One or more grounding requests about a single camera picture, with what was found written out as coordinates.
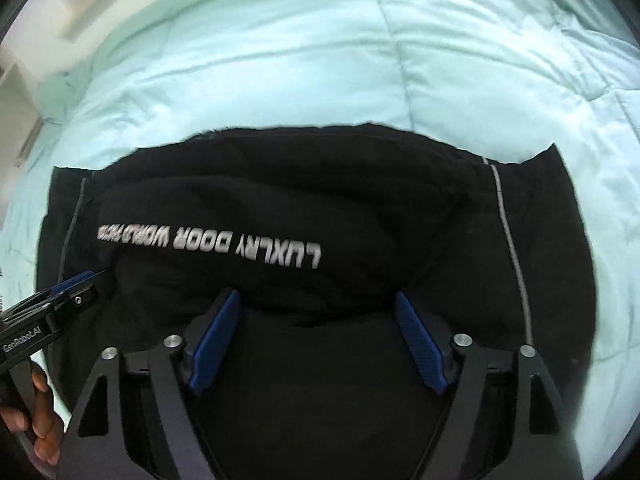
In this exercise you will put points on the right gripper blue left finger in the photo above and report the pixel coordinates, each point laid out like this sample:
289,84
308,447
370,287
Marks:
209,336

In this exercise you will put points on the light green quilted comforter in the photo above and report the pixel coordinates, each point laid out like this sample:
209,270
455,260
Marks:
500,78

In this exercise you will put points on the person's left hand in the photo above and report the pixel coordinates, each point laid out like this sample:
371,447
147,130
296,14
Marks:
45,423

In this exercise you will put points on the black hooded jacket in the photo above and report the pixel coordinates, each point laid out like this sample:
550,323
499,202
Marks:
318,229

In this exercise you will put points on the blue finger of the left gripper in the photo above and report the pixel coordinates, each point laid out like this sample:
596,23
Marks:
75,284
66,305

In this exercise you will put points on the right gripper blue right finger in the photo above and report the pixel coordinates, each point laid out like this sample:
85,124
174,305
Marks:
424,350

